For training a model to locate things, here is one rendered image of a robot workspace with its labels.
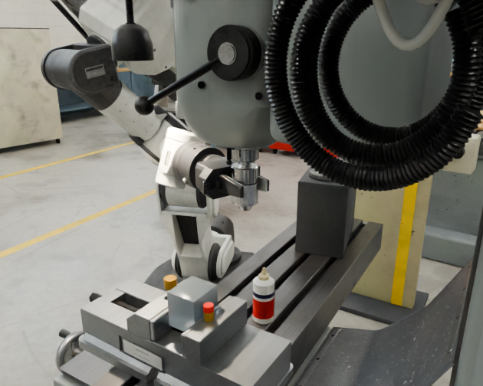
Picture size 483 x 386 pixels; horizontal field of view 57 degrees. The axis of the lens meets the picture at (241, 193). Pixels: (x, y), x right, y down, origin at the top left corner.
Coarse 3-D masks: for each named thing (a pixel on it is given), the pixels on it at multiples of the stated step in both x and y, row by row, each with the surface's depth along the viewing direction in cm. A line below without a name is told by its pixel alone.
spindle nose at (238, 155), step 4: (232, 152) 75; (236, 152) 74; (240, 152) 74; (244, 152) 74; (248, 152) 74; (252, 152) 74; (256, 152) 75; (232, 156) 75; (236, 156) 74; (240, 156) 74; (244, 156) 74; (248, 156) 74; (252, 156) 74; (256, 156) 75; (236, 160) 74; (240, 160) 74; (244, 160) 74; (248, 160) 74; (252, 160) 74
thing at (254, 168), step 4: (236, 164) 77; (252, 164) 77; (256, 164) 77; (232, 168) 76; (236, 168) 75; (240, 168) 75; (244, 168) 75; (248, 168) 75; (252, 168) 75; (256, 168) 76; (236, 172) 75; (240, 172) 75; (244, 172) 75; (248, 172) 75; (252, 172) 75; (256, 172) 76
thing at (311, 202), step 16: (304, 176) 110; (320, 176) 106; (304, 192) 107; (320, 192) 106; (336, 192) 104; (352, 192) 113; (304, 208) 108; (320, 208) 107; (336, 208) 106; (352, 208) 118; (304, 224) 110; (320, 224) 108; (336, 224) 107; (352, 224) 125; (304, 240) 111; (320, 240) 109; (336, 240) 108; (336, 256) 109
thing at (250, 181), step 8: (232, 176) 76; (240, 176) 75; (248, 176) 75; (256, 176) 76; (248, 184) 76; (256, 184) 77; (248, 192) 76; (256, 192) 77; (232, 200) 78; (240, 200) 77; (248, 200) 76; (256, 200) 78
